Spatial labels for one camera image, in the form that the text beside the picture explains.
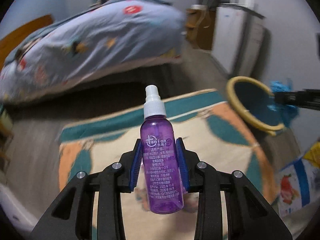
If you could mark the white rolls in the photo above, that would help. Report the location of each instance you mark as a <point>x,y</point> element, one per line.
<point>243,0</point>

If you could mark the blue plastic wrapper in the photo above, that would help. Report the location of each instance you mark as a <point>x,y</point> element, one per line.
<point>287,115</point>

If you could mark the wooden headboard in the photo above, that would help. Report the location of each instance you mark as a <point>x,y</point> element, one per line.
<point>25,33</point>

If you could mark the teal and orange patterned mat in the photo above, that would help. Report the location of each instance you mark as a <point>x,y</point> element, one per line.
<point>100,142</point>

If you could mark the blue white printed bag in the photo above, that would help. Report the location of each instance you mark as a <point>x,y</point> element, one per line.
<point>295,185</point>

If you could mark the bed with blue duvet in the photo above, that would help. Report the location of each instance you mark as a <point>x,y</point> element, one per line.
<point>87,42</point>

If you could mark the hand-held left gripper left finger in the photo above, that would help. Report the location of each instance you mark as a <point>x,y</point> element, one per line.
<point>133,166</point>

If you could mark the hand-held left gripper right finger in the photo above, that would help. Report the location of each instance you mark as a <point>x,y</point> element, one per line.
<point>182,166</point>

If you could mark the purple spray bottle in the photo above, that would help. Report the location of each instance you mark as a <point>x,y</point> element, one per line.
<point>161,155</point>

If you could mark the wooden cabinet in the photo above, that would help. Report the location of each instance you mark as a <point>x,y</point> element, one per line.
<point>202,30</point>

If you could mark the white storage box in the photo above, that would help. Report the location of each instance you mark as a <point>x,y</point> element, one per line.
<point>15,210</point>

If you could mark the blue bin with cream rim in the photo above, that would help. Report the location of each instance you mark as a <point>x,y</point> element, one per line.
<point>252,100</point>

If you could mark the white standing appliance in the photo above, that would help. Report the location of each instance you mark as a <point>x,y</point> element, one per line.
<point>237,35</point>

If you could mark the yellow packet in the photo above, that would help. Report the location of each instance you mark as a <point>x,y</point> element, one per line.
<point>313,153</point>

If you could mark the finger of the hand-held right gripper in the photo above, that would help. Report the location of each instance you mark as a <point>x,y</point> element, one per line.
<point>300,99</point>

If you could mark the grey bed skirt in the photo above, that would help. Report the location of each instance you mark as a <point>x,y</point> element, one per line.
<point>130,87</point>

